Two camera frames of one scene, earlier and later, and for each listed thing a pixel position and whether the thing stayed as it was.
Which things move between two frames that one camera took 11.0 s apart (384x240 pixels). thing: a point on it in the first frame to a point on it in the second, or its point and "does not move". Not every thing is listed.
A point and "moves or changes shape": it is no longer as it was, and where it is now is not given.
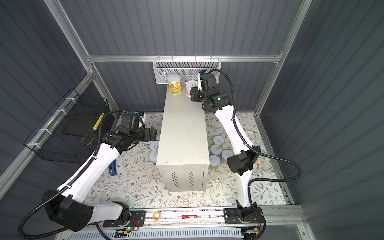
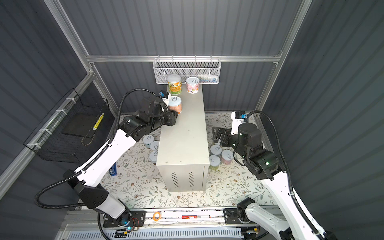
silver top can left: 154,145 does not move
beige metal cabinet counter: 182,158 does not move
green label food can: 214,162 does not move
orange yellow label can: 174,83 does not move
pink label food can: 189,84 moves or changes shape
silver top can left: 153,156 does not move
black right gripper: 194,92 to 226,132
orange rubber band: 159,217 does not move
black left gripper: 148,137 to 171,116
